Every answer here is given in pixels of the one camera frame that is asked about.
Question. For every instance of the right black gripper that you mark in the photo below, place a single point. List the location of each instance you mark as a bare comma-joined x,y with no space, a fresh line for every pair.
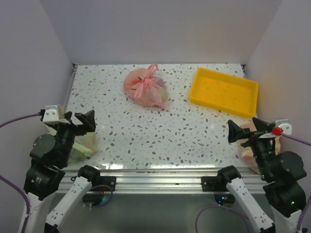
235,132

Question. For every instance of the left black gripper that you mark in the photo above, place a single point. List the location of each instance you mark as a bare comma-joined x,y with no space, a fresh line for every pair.
87,120

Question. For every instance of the orange plastic fruit bag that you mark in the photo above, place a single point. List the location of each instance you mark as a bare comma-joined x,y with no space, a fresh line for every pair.
247,154

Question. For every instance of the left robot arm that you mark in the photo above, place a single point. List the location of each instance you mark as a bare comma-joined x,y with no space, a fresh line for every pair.
40,187

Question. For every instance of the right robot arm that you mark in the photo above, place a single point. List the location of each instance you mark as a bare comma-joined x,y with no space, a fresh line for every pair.
281,172

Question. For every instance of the green plastic fruit bag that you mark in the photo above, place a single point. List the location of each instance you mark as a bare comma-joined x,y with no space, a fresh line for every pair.
84,147

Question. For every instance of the pink knotted plastic bag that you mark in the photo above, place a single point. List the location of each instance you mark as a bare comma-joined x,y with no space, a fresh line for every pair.
145,88

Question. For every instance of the yellow plastic tray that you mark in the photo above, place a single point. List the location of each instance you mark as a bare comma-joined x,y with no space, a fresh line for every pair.
227,93

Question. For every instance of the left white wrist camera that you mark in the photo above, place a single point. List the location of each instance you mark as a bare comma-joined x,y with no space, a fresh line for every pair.
53,114

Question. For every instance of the right black base bracket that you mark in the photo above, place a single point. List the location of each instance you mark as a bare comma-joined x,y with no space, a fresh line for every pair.
209,184

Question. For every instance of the black base bracket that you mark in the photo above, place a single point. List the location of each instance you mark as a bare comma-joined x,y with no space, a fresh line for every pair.
209,184
106,180

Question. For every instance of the left black base bracket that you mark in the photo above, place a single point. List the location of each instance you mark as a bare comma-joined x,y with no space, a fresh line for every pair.
106,180

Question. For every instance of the aluminium frame rail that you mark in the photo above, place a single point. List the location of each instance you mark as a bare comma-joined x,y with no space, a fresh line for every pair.
164,181

